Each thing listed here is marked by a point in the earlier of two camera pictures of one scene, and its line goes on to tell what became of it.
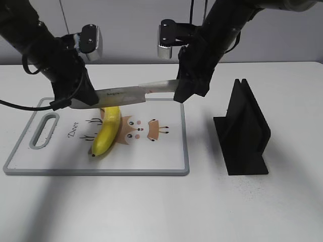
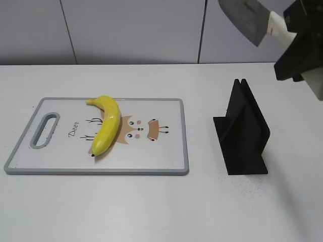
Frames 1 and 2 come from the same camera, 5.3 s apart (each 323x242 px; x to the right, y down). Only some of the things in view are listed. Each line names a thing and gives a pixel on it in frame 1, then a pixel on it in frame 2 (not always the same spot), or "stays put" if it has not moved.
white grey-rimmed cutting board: (152, 139) stays put
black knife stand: (244, 133) stays put
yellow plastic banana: (108, 130) stays put
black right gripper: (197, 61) → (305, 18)
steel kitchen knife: (119, 96) → (250, 17)
